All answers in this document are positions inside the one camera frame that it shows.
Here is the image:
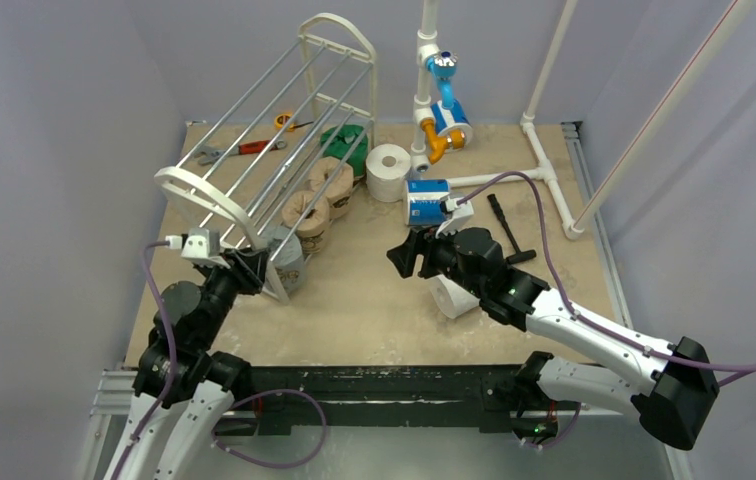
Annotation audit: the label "green paper roll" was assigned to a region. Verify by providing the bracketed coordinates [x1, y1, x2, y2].
[319, 124, 369, 178]

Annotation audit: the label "white metal shelf rack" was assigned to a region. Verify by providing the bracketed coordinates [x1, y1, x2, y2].
[154, 13, 378, 304]

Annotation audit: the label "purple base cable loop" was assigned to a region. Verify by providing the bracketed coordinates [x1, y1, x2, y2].
[212, 389, 330, 472]

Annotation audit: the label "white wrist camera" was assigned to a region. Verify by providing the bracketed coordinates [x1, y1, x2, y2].
[164, 227, 225, 267]
[436, 197, 474, 238]

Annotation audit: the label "unwrapped white paper roll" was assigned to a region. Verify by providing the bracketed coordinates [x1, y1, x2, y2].
[428, 275, 479, 319]

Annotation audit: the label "yellow tape measure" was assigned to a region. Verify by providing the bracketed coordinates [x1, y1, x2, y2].
[273, 112, 314, 132]

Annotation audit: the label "orange faucet valve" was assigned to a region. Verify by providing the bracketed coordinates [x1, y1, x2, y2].
[419, 118, 466, 165]

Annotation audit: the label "white pvc pipe frame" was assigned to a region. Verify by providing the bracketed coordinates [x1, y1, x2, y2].
[411, 0, 756, 241]

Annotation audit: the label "blue faucet valve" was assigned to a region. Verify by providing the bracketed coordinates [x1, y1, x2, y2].
[425, 50, 458, 109]

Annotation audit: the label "black screwdriver tool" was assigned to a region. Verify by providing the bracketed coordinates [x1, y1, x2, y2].
[487, 194, 537, 265]

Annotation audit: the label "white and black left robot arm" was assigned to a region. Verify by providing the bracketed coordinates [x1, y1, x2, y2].
[105, 248, 269, 479]

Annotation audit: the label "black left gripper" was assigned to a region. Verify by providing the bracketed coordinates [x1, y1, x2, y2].
[195, 245, 268, 346]

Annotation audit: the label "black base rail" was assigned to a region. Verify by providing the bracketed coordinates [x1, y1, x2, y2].
[214, 365, 559, 440]

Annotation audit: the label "blue white packaged roll front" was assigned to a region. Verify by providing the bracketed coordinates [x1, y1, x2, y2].
[404, 179, 450, 227]

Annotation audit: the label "grey paper roll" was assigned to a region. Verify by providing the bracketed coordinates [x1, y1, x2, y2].
[261, 225, 307, 294]

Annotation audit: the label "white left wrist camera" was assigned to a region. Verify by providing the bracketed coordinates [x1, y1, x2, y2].
[164, 227, 225, 267]

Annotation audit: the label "brown roll with print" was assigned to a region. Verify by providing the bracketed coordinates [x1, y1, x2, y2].
[281, 190, 330, 254]

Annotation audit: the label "red handled pliers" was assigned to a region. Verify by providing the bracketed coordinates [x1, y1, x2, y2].
[194, 140, 287, 166]

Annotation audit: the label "upright white paper roll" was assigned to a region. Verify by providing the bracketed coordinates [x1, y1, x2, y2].
[365, 143, 411, 203]

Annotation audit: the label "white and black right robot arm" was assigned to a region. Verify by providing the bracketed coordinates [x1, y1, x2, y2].
[386, 227, 720, 451]

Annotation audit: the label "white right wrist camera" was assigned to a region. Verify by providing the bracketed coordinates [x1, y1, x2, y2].
[436, 197, 474, 238]

